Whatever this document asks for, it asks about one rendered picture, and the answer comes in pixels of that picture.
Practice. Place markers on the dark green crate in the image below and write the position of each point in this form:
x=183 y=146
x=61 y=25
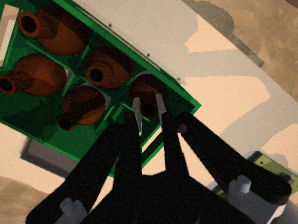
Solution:
x=36 y=117

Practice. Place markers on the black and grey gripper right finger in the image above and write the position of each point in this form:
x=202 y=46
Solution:
x=255 y=191

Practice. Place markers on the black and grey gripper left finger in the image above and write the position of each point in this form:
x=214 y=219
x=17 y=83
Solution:
x=72 y=201

